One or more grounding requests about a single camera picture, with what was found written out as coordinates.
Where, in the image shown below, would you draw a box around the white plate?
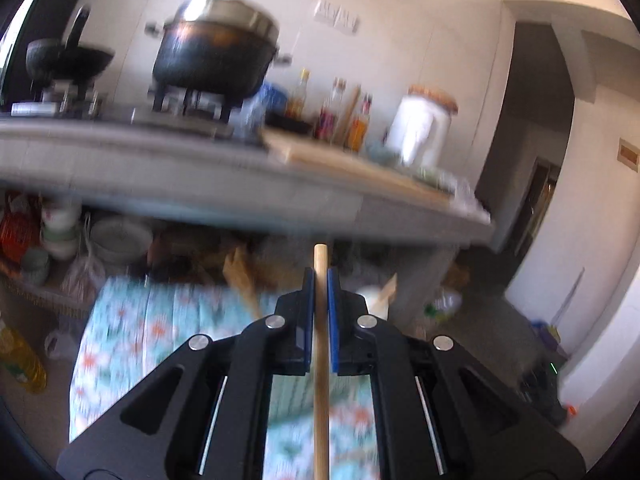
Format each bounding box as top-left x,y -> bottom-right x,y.
90,217 -> 153,263

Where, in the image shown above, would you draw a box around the grey concrete kitchen counter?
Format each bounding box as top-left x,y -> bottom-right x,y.
0,115 -> 496,256

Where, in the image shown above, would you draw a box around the gas stove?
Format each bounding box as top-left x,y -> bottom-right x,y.
10,85 -> 261,141

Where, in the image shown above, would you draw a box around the plastic bag with green contents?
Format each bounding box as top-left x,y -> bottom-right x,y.
425,287 -> 463,323

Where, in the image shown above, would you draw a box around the clear plastic bag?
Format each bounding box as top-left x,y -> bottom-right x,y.
60,255 -> 108,311

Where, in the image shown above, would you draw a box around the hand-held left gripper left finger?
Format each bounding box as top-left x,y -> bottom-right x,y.
56,267 -> 317,480

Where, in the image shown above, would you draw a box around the wooden door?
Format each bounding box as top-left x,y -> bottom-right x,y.
510,157 -> 561,256

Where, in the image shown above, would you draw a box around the white canister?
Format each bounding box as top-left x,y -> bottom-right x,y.
385,85 -> 458,168

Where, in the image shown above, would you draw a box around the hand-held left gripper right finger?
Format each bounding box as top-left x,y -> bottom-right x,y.
329,268 -> 586,480

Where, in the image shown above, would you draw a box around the wall plaque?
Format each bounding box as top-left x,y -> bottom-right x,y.
617,137 -> 640,171

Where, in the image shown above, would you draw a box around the wooden chopstick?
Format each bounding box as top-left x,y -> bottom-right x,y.
312,244 -> 331,480
222,247 -> 266,318

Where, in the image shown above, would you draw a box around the stack of white bowls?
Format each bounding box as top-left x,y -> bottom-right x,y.
40,200 -> 83,261

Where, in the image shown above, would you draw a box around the green bowl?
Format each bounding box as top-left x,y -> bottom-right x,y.
20,247 -> 51,286

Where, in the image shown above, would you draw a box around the wooden cutting board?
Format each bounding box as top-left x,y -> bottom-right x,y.
260,127 -> 451,201

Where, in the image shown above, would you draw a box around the wall socket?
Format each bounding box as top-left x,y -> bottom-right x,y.
315,0 -> 361,33

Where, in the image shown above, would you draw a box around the cooking oil bottle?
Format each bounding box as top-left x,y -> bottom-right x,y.
0,317 -> 48,396

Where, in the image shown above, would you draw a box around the floral quilted table cover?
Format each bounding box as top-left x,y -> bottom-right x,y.
69,277 -> 381,480

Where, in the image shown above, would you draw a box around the red snack packets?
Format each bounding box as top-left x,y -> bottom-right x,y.
0,210 -> 41,271

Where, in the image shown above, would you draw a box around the black frying pan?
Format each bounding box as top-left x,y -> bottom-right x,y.
26,5 -> 116,83

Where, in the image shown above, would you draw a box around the black cooking pot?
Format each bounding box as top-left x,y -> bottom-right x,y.
147,0 -> 293,103

